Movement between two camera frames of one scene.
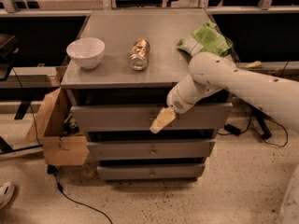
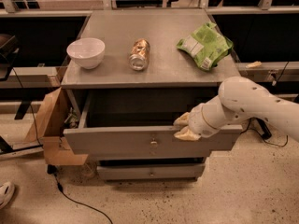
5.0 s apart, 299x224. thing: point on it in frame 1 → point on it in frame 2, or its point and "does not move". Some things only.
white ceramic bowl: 87,53 does not move
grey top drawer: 98,119 → 140,141
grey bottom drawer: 151,172 does not move
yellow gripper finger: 164,117 → 186,133
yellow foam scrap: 253,64 does not move
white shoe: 7,193 does not move
